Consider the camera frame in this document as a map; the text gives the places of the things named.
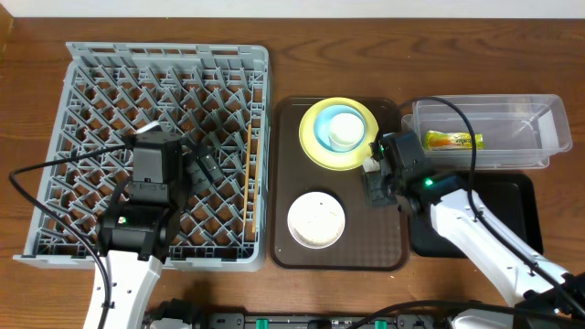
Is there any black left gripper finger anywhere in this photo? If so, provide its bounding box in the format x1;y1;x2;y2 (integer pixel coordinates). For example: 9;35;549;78
197;144;224;182
183;154;211;194

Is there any yellow green snack wrapper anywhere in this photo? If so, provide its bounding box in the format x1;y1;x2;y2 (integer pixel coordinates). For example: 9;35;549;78
421;131;473;151

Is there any white tissue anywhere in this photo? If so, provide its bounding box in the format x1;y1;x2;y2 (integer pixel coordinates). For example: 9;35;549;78
362;157;380;173

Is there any white rice bowl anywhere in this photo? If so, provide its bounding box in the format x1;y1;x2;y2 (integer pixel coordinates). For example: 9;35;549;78
287;191;346;249

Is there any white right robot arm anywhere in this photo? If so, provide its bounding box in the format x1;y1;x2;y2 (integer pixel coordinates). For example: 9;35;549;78
362;158;584;317

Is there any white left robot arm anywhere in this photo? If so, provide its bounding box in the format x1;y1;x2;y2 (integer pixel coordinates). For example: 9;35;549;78
84;142;222;328

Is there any left wooden chopstick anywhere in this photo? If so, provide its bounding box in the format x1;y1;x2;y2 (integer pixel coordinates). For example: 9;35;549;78
243;123;252;227

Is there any wooden chopstick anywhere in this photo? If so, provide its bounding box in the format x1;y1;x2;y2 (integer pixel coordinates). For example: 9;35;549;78
243;123;252;227
251;135;261;237

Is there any right wooden chopstick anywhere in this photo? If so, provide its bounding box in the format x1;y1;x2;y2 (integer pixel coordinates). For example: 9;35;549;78
251;135;261;237

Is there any brown serving tray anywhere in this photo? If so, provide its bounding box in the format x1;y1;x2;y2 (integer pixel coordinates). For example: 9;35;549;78
269;97;410;271

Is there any grey plastic dish rack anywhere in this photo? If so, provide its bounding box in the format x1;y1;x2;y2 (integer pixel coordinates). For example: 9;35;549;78
16;42;271;271

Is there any yellow plate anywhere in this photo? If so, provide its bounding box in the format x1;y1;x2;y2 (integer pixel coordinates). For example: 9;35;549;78
299;97;379;171

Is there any white cup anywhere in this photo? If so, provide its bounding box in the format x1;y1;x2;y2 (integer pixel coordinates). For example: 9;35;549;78
328;113;365;152

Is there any clear plastic bin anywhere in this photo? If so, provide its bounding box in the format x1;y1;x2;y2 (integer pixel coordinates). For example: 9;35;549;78
401;94;572;171

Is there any black tray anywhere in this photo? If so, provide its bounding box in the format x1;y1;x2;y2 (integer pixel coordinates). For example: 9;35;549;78
409;172;544;259

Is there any light blue bowl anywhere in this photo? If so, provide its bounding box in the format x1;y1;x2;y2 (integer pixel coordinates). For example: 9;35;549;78
314;105;366;153

